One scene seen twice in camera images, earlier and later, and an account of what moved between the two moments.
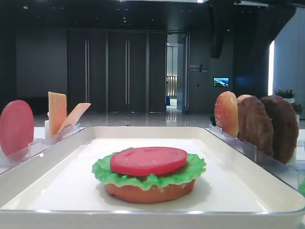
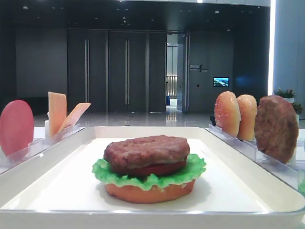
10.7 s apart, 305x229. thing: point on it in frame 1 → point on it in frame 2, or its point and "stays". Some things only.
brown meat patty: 254,125 → 146,151
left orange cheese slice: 57,112 stays
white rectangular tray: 55,188 stays
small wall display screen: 221,82 stays
